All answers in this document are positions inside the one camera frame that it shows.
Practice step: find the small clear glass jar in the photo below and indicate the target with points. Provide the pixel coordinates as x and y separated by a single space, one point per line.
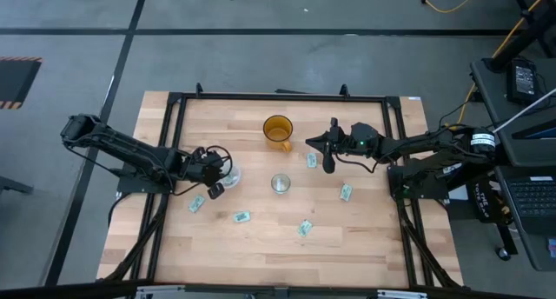
273 184

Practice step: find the yellow translucent mug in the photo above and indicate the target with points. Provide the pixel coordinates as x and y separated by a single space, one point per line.
278 127

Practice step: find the black aluminium table frame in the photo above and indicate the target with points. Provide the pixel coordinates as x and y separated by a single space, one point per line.
282 96

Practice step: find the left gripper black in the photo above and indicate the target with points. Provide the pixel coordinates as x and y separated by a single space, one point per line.
202 166

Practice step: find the black hazard-striped floor mat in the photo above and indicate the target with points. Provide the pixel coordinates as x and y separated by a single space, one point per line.
17 81

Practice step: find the black crossbar with silver brackets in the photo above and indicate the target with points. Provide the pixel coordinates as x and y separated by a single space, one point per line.
87 290

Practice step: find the black printed tote bag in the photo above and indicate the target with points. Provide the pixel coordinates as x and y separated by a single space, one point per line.
482 199

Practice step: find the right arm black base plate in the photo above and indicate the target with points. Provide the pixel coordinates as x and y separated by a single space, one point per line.
395 190

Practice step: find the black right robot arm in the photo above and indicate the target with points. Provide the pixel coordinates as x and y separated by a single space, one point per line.
434 144

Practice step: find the black stand pole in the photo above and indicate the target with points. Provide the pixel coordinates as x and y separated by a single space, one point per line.
521 40

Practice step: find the thin white rod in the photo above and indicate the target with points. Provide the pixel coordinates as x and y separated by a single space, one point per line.
521 112

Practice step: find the black caster wheel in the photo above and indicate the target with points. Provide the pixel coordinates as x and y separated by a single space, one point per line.
504 254

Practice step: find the black furniture leg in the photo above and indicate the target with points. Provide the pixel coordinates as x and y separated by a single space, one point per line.
15 185

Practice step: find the black side desk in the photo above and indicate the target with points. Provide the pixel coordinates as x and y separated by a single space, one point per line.
491 99

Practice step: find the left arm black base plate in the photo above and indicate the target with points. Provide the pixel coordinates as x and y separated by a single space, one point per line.
130 186

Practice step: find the clear plastic food container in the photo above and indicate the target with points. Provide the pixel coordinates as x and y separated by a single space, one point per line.
237 177

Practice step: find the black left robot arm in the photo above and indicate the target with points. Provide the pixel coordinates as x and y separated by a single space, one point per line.
130 149

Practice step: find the black power adapter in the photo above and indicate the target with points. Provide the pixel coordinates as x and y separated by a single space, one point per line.
523 79

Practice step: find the black laptop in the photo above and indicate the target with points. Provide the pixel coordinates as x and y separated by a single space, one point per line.
534 199

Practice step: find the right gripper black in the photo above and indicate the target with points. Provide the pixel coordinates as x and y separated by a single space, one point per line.
356 140

